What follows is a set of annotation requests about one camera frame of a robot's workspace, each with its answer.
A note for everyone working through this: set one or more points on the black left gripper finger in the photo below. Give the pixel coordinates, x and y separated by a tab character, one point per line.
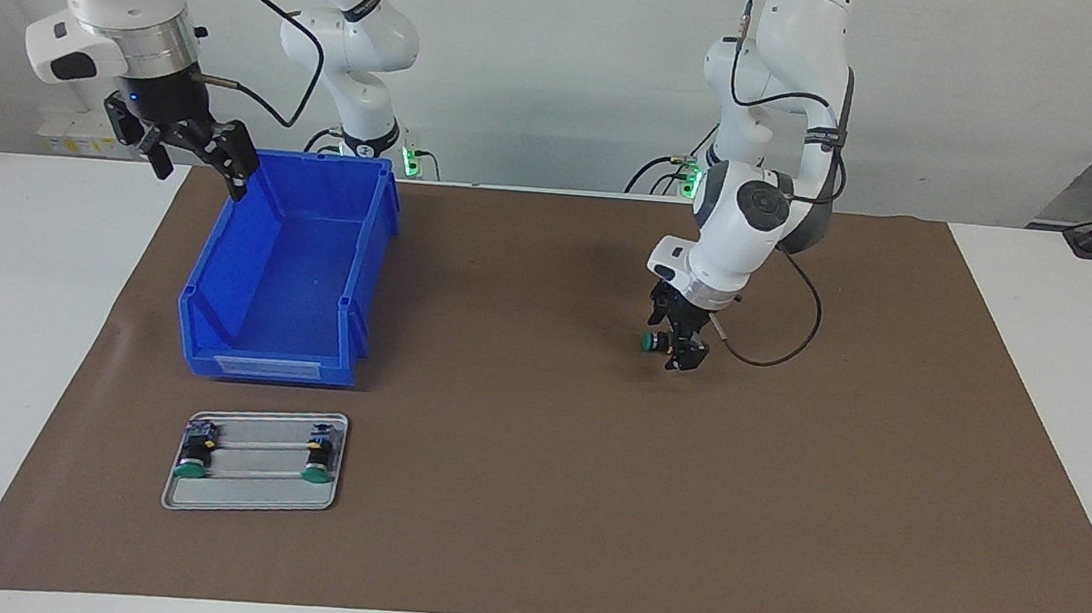
658	317
689	352

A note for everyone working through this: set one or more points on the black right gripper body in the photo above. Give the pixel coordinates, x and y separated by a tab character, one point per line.
167	101

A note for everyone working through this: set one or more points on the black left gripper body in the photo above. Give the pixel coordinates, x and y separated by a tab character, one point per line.
682	312

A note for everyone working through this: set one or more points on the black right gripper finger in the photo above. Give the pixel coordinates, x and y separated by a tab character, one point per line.
236	155
136	130

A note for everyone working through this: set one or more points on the green push button switch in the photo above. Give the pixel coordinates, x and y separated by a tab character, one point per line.
194	456
652	342
317	461

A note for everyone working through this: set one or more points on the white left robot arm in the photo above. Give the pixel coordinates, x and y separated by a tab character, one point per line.
758	206

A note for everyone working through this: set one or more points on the blue plastic bin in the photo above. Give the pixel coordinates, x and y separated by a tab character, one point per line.
285	276

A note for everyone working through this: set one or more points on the green lit base connector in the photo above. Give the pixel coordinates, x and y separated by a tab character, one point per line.
410	157
691	177

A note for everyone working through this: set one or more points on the brown table mat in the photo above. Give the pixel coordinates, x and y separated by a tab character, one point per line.
541	491

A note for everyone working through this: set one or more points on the silver metal tray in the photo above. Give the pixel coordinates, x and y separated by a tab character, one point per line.
249	493

